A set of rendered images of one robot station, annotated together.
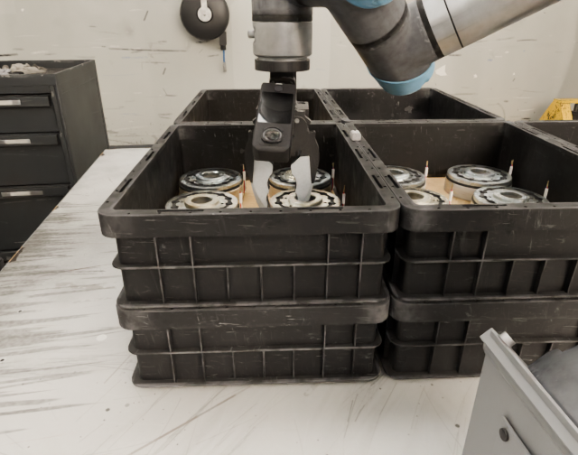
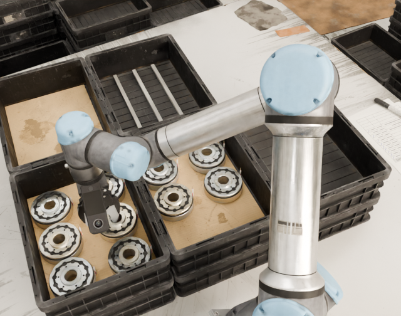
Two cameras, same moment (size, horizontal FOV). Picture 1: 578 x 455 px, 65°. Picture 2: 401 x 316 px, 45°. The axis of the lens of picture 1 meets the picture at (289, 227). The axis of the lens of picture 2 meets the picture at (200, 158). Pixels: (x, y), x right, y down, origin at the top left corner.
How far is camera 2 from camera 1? 79 cm
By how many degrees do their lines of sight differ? 28
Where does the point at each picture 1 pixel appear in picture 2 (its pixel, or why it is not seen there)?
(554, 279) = (240, 246)
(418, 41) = (160, 160)
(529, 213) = (223, 239)
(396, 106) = (145, 53)
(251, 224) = (108, 286)
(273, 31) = (83, 172)
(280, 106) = (96, 200)
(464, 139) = not seen: hidden behind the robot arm
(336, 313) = (151, 292)
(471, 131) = not seen: hidden behind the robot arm
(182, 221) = (78, 296)
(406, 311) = (182, 280)
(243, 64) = not seen: outside the picture
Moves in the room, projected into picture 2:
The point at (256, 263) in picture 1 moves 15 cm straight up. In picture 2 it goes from (112, 291) to (100, 258)
